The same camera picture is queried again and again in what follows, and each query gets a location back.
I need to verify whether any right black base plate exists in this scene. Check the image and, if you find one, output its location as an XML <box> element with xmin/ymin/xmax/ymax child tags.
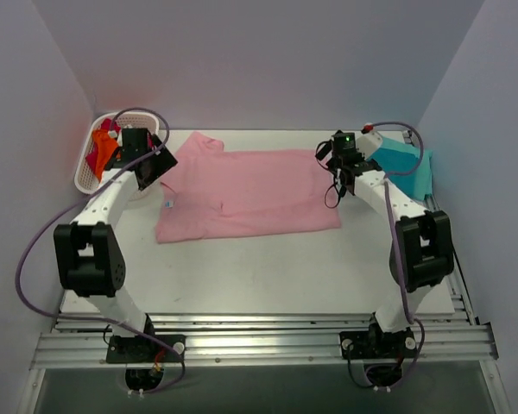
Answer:
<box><xmin>339</xmin><ymin>329</ymin><xmax>417</xmax><ymax>360</ymax></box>

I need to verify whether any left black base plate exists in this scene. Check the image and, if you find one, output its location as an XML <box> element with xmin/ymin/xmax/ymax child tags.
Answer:
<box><xmin>105</xmin><ymin>335</ymin><xmax>186</xmax><ymax>364</ymax></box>

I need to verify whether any orange t-shirt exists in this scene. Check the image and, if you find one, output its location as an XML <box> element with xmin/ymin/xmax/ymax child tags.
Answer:
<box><xmin>92</xmin><ymin>129</ymin><xmax>118</xmax><ymax>181</ymax></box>

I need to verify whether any aluminium rail frame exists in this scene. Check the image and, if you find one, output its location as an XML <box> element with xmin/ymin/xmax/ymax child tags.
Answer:
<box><xmin>34</xmin><ymin>192</ymin><xmax>508</xmax><ymax>413</ymax></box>

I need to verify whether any folded teal t-shirt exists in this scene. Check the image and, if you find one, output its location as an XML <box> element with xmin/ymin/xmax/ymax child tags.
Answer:
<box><xmin>371</xmin><ymin>142</ymin><xmax>426</xmax><ymax>200</ymax></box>

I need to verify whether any folded light green t-shirt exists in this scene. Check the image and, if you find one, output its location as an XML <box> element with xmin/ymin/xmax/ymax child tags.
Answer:
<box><xmin>372</xmin><ymin>137</ymin><xmax>433</xmax><ymax>201</ymax></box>

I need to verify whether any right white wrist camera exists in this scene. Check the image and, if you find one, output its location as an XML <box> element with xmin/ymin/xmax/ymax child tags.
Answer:
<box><xmin>356</xmin><ymin>124</ymin><xmax>383</xmax><ymax>160</ymax></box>

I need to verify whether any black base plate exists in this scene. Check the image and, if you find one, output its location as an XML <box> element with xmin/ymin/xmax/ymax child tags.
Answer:
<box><xmin>339</xmin><ymin>329</ymin><xmax>417</xmax><ymax>360</ymax></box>
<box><xmin>105</xmin><ymin>335</ymin><xmax>186</xmax><ymax>364</ymax></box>

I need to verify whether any white perforated plastic basket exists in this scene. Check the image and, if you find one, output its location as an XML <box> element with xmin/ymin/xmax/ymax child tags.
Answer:
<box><xmin>74</xmin><ymin>110</ymin><xmax>160</xmax><ymax>194</ymax></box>

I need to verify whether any pink t-shirt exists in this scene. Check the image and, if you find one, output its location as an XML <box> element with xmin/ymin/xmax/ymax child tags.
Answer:
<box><xmin>155</xmin><ymin>132</ymin><xmax>341</xmax><ymax>243</ymax></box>

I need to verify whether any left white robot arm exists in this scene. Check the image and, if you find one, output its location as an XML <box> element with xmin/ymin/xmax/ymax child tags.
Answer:
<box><xmin>54</xmin><ymin>128</ymin><xmax>177</xmax><ymax>361</ymax></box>

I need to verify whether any magenta t-shirt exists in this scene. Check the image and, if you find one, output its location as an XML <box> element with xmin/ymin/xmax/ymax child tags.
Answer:
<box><xmin>85</xmin><ymin>117</ymin><xmax>121</xmax><ymax>173</ymax></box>

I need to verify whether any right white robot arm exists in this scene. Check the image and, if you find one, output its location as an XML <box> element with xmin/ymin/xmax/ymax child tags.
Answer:
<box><xmin>315</xmin><ymin>125</ymin><xmax>454</xmax><ymax>356</ymax></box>

